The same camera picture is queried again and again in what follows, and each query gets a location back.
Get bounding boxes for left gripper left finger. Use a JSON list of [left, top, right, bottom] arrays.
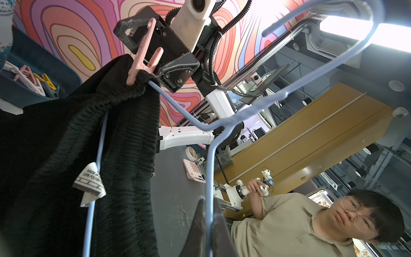
[[181, 198, 206, 257]]

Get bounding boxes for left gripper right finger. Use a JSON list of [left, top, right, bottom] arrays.
[[211, 198, 238, 257]]

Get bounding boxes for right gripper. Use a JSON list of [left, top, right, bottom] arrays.
[[113, 6, 200, 93]]

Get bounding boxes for pink clothespin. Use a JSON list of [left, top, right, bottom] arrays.
[[126, 18, 164, 86]]

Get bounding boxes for light blue wire hanger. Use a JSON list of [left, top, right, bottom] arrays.
[[81, 0, 386, 257]]

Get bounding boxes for black shorts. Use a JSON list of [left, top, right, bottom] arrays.
[[1, 55, 160, 257]]

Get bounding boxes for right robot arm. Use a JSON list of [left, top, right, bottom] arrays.
[[113, 1, 234, 119]]

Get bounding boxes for person in beige shirt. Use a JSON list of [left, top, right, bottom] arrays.
[[230, 179, 405, 257]]

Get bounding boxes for pink calculator on desk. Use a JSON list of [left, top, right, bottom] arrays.
[[183, 159, 206, 184]]

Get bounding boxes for dark teal clothespin bin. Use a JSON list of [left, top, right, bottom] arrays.
[[1, 26, 82, 108]]

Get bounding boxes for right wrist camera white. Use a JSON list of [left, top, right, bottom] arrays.
[[170, 0, 217, 52]]

